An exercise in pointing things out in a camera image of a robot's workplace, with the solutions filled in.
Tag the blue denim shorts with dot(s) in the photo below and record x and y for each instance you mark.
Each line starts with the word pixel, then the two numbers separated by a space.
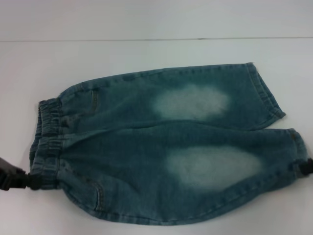
pixel 137 151

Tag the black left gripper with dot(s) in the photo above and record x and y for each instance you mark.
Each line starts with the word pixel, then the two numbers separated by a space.
pixel 12 178

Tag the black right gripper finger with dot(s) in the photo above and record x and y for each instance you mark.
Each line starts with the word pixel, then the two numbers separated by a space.
pixel 305 167

